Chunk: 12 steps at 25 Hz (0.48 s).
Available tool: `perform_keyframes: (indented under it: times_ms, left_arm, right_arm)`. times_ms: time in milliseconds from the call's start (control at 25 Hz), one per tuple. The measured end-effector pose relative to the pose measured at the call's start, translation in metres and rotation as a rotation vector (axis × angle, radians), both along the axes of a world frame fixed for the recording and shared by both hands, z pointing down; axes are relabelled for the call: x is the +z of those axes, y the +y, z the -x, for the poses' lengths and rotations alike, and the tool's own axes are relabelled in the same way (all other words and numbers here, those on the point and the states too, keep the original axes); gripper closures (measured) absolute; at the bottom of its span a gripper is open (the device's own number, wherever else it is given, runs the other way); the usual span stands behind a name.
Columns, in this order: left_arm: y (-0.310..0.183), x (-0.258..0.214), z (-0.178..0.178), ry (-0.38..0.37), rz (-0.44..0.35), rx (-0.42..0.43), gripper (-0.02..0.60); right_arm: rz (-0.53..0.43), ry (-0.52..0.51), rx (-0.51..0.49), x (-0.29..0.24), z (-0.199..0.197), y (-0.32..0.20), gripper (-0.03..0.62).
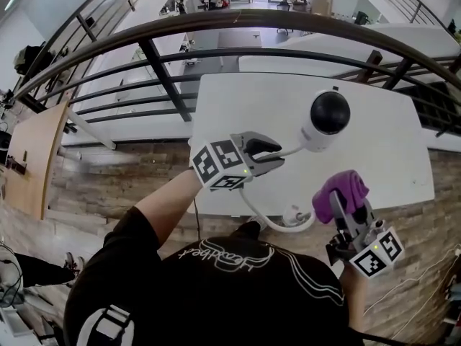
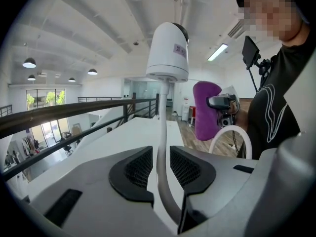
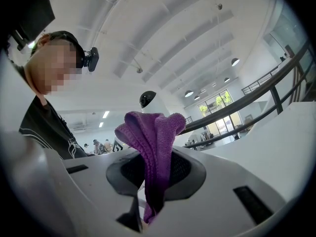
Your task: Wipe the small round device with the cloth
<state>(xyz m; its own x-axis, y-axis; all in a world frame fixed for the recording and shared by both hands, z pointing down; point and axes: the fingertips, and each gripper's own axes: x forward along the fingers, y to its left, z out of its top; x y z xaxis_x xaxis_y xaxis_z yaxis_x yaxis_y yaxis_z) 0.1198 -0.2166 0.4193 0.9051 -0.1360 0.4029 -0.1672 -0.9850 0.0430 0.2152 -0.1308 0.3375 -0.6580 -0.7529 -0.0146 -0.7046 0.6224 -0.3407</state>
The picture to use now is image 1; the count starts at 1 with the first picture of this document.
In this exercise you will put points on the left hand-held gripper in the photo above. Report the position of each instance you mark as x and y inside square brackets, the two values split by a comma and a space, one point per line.
[216, 164]

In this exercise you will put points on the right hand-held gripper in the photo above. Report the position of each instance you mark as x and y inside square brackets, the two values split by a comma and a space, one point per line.
[374, 254]

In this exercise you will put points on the purple cloth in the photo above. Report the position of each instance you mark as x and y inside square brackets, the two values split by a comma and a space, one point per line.
[342, 187]

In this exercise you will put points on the white dome camera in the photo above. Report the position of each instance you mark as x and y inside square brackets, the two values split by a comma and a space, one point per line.
[324, 121]

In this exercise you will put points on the person's left forearm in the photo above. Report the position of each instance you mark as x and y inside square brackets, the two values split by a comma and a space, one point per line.
[162, 207]

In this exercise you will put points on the person's right forearm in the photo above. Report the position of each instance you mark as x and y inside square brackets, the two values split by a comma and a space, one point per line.
[354, 301]

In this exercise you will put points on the black curved metal railing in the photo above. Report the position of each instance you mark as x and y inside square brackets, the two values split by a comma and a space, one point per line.
[252, 14]

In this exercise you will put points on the black printed t-shirt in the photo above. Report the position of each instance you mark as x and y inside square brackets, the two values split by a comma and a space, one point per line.
[216, 301]

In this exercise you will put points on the stacked cardboard boxes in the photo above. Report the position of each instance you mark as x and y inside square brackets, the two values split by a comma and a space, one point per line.
[321, 3]

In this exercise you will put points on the black bag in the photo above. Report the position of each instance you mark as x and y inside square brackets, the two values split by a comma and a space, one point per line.
[361, 17]

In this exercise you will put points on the wooden table with white legs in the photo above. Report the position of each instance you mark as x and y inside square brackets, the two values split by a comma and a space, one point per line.
[32, 157]

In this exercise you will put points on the black chair with jacket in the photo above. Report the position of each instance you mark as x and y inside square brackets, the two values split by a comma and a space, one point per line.
[30, 58]

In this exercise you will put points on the grey oval device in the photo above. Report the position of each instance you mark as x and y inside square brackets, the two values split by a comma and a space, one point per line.
[9, 272]

